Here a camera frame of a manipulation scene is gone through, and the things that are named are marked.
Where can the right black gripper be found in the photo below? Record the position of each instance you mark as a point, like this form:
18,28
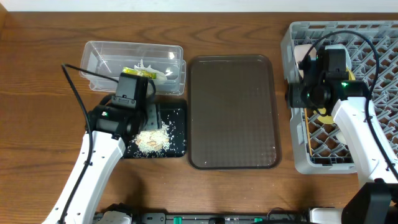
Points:
295,96

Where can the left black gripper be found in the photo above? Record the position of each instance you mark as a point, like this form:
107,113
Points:
153,117

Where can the yellow green snack wrapper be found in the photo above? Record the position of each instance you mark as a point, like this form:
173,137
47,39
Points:
140,72

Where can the pink shallow bowl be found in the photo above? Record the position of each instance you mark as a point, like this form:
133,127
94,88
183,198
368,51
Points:
299,53

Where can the white plastic bag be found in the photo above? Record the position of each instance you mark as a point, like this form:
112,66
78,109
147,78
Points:
157,76

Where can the yellow round plate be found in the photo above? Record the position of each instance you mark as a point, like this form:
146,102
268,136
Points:
329,119

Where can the rice food waste pile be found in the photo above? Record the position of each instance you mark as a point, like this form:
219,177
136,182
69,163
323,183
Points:
154,140

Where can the light blue bowl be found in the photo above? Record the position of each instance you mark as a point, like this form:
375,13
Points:
348,56

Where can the white green cup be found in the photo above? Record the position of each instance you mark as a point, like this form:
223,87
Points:
339,136

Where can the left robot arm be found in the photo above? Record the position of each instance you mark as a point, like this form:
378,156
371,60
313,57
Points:
110,127

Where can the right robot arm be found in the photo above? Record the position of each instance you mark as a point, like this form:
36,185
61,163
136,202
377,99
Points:
373,157

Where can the clear plastic waste bin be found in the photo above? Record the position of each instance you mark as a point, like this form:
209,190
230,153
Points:
109,59

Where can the black waste tray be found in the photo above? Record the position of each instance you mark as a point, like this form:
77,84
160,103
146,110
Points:
177,137

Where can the grey dishwasher rack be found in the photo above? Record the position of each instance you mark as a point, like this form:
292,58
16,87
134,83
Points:
329,155

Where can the brown serving tray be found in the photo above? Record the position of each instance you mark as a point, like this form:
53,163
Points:
233,116

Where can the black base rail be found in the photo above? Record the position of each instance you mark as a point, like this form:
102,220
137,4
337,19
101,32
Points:
121,213

